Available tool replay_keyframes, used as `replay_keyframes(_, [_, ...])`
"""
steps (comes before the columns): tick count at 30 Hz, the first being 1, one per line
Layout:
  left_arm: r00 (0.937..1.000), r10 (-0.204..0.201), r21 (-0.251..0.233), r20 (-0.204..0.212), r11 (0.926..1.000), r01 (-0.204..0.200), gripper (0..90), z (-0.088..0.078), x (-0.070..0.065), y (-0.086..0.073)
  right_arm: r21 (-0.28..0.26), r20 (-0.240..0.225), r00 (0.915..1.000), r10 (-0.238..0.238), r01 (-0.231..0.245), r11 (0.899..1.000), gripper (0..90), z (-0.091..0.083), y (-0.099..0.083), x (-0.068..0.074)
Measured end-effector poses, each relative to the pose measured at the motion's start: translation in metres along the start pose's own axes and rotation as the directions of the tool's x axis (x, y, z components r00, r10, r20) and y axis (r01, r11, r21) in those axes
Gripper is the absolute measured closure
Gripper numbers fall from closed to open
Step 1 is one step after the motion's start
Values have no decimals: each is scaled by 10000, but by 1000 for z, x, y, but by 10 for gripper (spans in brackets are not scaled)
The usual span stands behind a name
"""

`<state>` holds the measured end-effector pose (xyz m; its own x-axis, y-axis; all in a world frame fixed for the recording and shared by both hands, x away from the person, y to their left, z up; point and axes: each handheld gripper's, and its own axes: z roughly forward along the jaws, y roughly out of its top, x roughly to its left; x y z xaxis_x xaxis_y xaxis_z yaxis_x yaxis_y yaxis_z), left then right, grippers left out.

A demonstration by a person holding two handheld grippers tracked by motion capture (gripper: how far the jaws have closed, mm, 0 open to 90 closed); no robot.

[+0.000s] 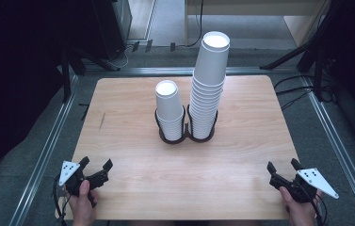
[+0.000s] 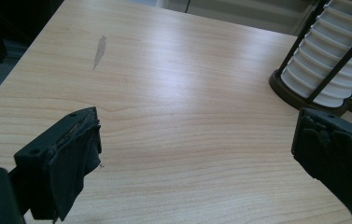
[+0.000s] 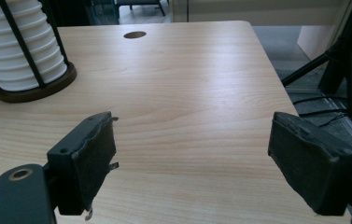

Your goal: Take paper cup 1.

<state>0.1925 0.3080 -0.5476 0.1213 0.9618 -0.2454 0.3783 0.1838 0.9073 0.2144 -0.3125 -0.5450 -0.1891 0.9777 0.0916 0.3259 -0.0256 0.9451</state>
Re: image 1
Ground black hanging cable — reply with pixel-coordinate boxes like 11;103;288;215
186;0;205;49

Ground black stand legs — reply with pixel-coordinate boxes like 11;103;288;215
259;0;338;102
59;45;122;104

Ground person's right hand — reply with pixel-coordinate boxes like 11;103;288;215
279;186;324;226

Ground light wooden furniture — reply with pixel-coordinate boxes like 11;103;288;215
184;0;333;48

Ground left hand-held gripper cable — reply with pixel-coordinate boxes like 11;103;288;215
52;173;73;226

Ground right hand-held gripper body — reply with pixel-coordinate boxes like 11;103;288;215
268;168;340;204

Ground dark cabinet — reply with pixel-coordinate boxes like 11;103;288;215
91;0;133;61

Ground hand-held gripper cable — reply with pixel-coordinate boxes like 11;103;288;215
52;173;73;226
303;191;330;226

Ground person's left hand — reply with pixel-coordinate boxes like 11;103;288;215
66;179;100;226

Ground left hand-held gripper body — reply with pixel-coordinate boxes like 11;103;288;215
57;160;110;199

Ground right hand-held gripper cable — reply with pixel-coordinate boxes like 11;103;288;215
303;191;330;226

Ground short stack of paper cups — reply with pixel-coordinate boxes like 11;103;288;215
154;79;186;141

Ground white floor cable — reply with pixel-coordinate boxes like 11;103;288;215
115;43;136;69

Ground black floor cables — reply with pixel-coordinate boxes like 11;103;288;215
273;73;336;111

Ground black double cup holder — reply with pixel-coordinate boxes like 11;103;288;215
153;104;219;145

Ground tall stack of paper cups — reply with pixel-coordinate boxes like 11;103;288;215
187;30;231;140

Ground aluminium frame rail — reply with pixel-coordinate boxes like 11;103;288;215
8;74;80;226
301;74;355;226
84;66;301;77

